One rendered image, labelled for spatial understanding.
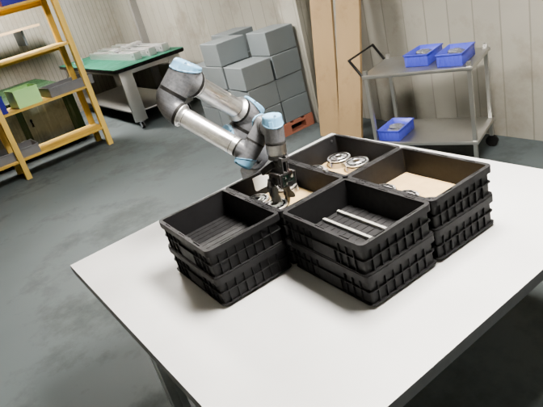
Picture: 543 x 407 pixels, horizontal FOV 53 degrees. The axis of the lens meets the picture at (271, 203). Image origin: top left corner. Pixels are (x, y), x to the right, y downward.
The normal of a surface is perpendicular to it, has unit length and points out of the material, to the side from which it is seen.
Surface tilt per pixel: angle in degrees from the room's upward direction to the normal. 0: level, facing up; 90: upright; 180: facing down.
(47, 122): 90
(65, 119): 90
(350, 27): 78
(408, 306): 0
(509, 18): 90
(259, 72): 90
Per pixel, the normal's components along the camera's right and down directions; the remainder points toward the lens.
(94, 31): 0.58, 0.21
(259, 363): -0.24, -0.88
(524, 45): -0.78, 0.43
